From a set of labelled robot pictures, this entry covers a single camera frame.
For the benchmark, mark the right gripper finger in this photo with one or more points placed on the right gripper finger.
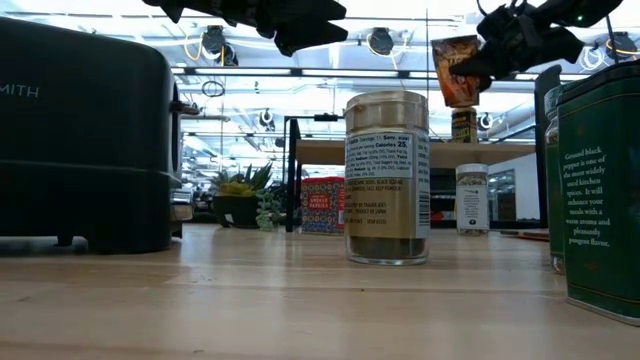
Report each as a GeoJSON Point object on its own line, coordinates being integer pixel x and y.
{"type": "Point", "coordinates": [477, 67]}

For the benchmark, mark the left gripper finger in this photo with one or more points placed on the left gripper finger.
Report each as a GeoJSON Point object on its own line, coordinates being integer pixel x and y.
{"type": "Point", "coordinates": [310, 10]}
{"type": "Point", "coordinates": [310, 37]}

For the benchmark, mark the orange taco seasoning packet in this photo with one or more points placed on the orange taco seasoning packet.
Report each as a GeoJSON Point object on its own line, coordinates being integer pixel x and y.
{"type": "Point", "coordinates": [460, 95]}

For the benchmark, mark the yellow lid onion seasoning jar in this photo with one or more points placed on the yellow lid onion seasoning jar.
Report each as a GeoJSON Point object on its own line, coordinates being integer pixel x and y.
{"type": "Point", "coordinates": [464, 127]}

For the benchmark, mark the green lid glass spice jar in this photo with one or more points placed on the green lid glass spice jar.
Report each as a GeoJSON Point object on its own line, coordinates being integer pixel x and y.
{"type": "Point", "coordinates": [552, 200]}

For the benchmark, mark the tan paper cup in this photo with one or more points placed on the tan paper cup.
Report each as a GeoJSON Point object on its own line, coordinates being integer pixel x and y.
{"type": "Point", "coordinates": [387, 200]}

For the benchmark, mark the red lid smoked paprika tin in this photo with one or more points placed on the red lid smoked paprika tin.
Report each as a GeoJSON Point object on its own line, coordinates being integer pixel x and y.
{"type": "Point", "coordinates": [322, 205]}

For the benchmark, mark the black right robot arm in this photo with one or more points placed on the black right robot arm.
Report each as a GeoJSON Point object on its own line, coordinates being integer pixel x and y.
{"type": "Point", "coordinates": [590, 10]}

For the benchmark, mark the black ceiling spotlight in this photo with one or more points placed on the black ceiling spotlight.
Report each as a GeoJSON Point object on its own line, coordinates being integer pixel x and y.
{"type": "Point", "coordinates": [266, 118]}
{"type": "Point", "coordinates": [621, 46]}
{"type": "Point", "coordinates": [380, 41]}
{"type": "Point", "coordinates": [483, 121]}
{"type": "Point", "coordinates": [215, 40]}

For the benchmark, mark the ceiling light bar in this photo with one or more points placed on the ceiling light bar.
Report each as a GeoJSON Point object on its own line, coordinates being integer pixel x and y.
{"type": "Point", "coordinates": [350, 73]}

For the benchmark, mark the white lid clear spice jar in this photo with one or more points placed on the white lid clear spice jar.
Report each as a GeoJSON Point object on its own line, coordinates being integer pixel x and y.
{"type": "Point", "coordinates": [472, 200]}

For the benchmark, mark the landscape cover book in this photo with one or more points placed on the landscape cover book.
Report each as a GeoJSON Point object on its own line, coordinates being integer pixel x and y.
{"type": "Point", "coordinates": [525, 235]}

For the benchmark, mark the small black box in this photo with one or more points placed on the small black box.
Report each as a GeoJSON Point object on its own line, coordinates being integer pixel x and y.
{"type": "Point", "coordinates": [600, 200]}

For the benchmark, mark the potted succulent plant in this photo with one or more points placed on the potted succulent plant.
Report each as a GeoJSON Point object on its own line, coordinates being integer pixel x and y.
{"type": "Point", "coordinates": [240, 200]}

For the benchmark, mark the black two-slot toaster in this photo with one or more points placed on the black two-slot toaster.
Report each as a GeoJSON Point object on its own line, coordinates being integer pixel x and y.
{"type": "Point", "coordinates": [85, 150]}

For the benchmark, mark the wooden shelf black frame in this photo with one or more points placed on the wooden shelf black frame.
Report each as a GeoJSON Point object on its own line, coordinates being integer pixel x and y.
{"type": "Point", "coordinates": [475, 154]}

